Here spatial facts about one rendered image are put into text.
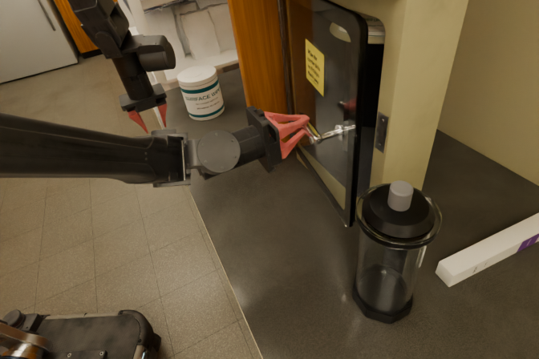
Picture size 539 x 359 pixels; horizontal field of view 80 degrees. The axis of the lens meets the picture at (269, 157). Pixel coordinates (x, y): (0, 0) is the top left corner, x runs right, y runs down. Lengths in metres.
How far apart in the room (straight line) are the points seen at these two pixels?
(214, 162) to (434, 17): 0.34
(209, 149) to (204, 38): 1.29
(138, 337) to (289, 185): 0.96
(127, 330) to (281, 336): 1.03
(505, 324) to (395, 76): 0.44
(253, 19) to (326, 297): 0.58
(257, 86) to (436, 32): 0.43
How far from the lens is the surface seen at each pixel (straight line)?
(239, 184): 0.85
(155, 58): 0.74
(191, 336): 1.73
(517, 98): 0.93
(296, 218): 0.75
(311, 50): 0.59
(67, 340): 1.69
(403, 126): 0.55
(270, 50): 0.79
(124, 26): 0.76
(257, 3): 0.75
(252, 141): 0.51
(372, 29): 0.56
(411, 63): 0.50
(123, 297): 1.97
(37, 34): 5.36
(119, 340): 1.57
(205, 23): 1.68
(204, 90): 1.09
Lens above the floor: 1.51
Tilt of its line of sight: 39 degrees down
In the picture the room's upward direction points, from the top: 9 degrees counter-clockwise
